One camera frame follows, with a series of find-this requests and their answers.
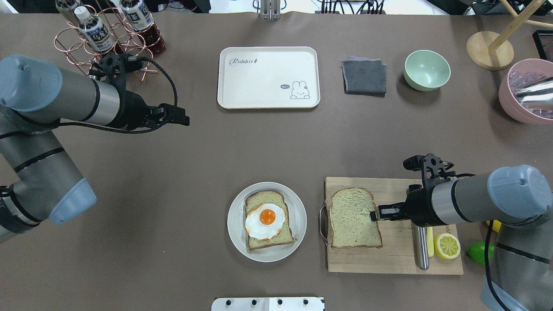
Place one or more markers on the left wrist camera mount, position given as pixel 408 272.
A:
pixel 114 67

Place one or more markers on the green lime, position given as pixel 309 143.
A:
pixel 476 252

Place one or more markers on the steel muddler black tip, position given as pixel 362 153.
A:
pixel 420 247

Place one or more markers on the front tea bottle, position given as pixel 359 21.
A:
pixel 99 37

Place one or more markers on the cream rabbit serving tray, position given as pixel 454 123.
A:
pixel 268 78

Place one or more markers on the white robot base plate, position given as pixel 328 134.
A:
pixel 269 304

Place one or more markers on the tea bottle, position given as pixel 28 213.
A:
pixel 99 37
pixel 66 9
pixel 140 18

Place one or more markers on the right tea bottle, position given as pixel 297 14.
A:
pixel 140 18

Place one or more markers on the grey folded cloth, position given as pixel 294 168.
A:
pixel 364 76

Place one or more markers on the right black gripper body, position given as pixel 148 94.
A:
pixel 418 208

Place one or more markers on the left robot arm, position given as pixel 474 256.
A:
pixel 36 98

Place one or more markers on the left rear tea bottle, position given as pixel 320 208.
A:
pixel 66 9

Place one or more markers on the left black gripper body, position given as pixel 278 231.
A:
pixel 133 110

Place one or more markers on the pink bowl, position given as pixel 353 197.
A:
pixel 507 99

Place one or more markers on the fried egg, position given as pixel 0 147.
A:
pixel 265 221

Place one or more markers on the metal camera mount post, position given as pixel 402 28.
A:
pixel 269 9

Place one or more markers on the wooden cutting board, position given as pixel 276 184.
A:
pixel 397 255

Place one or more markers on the grey round plate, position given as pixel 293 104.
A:
pixel 236 218

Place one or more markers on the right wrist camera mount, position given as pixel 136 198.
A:
pixel 427 166

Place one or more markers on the upper whole lemon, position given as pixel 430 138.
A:
pixel 495 225

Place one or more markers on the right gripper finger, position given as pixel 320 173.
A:
pixel 391 212

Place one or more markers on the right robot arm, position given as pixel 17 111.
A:
pixel 519 272

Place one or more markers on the silver metal scoop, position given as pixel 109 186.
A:
pixel 537 95

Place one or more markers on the lemon half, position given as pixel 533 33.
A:
pixel 447 246

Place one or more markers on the mint green bowl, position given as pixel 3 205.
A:
pixel 426 70

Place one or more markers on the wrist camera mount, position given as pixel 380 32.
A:
pixel 114 67
pixel 427 166

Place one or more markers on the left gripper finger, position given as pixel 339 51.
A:
pixel 167 114

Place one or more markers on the bread slice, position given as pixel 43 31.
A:
pixel 285 236
pixel 350 219

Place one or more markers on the copper wire bottle rack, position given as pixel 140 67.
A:
pixel 76 48

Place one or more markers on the wooden mug tree stand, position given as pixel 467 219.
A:
pixel 492 51

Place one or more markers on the yellow plastic knife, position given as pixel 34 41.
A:
pixel 430 241

